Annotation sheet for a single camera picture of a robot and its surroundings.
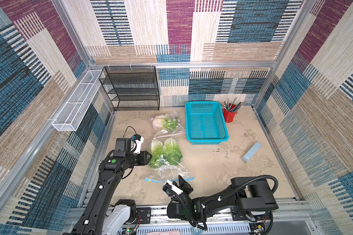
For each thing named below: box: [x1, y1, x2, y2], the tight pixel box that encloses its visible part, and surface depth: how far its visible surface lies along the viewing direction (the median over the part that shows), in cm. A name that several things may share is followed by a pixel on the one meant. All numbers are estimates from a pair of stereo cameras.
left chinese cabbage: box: [148, 139, 164, 169], surface depth 87 cm
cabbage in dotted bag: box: [152, 115, 178, 133], surface depth 104 cm
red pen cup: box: [223, 107, 238, 123], surface depth 108 cm
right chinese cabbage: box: [162, 137, 183, 166], surface depth 87 cm
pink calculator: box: [147, 230, 181, 235], surface depth 70 cm
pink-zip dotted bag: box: [150, 111, 186, 140], surface depth 104 cm
